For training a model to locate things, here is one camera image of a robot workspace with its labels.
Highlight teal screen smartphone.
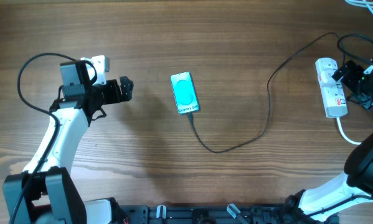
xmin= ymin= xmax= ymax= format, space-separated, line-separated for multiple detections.
xmin=170 ymin=72 xmax=200 ymax=114

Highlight black charging cable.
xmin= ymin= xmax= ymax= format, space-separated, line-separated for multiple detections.
xmin=187 ymin=32 xmax=346 ymax=154

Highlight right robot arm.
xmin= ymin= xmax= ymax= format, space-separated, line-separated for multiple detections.
xmin=280 ymin=58 xmax=373 ymax=223

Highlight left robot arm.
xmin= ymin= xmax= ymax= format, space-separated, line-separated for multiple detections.
xmin=2 ymin=55 xmax=133 ymax=223

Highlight white charger plug adapter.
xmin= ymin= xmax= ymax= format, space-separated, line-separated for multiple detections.
xmin=318 ymin=70 xmax=336 ymax=86

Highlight white power strip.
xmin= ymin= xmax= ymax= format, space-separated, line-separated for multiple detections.
xmin=315 ymin=57 xmax=348 ymax=119

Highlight white power strip cord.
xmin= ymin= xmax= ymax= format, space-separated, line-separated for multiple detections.
xmin=335 ymin=116 xmax=363 ymax=146

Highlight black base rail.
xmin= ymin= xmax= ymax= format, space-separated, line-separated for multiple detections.
xmin=116 ymin=204 xmax=317 ymax=224

